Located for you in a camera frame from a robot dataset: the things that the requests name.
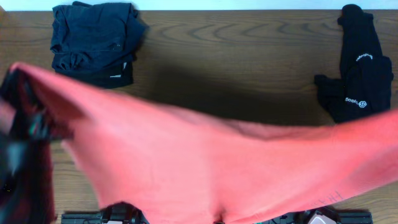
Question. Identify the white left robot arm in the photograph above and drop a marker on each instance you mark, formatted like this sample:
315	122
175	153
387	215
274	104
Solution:
26	171

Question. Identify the red graphic t-shirt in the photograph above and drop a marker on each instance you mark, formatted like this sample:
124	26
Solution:
182	166

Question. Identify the black folded shirt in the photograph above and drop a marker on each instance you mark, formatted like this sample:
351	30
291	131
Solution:
112	77

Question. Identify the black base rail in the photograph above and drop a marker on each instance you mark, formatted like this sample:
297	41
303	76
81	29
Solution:
127	214

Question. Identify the navy blue folded shirt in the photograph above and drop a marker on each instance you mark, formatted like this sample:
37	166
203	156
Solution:
88	37

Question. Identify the black logo shirt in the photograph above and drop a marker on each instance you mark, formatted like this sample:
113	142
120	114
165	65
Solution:
364	87

